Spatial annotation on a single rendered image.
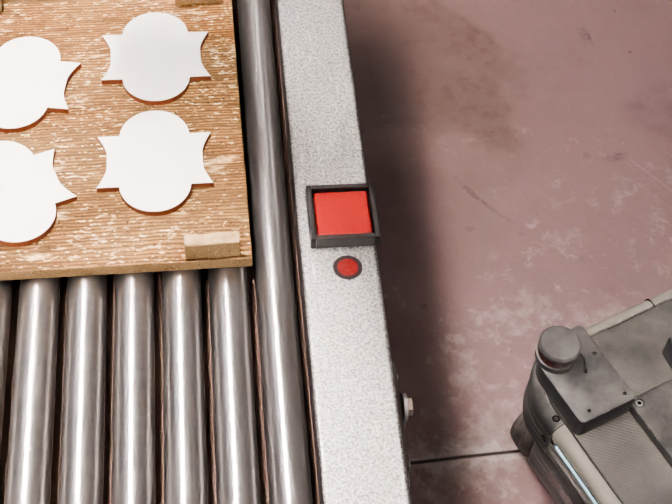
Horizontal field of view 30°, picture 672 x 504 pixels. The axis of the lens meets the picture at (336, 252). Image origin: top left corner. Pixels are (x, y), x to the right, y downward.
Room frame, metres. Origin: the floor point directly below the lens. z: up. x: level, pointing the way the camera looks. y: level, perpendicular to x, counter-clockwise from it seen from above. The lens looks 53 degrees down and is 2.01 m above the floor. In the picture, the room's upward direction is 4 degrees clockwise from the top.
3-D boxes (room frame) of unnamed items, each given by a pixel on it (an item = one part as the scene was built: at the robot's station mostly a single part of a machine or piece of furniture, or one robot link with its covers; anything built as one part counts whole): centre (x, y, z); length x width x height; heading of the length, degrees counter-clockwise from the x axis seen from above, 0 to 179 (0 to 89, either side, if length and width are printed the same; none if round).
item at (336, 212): (0.86, 0.00, 0.92); 0.06 x 0.06 x 0.01; 9
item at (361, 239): (0.86, 0.00, 0.92); 0.08 x 0.08 x 0.02; 9
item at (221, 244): (0.78, 0.13, 0.95); 0.06 x 0.02 x 0.03; 99
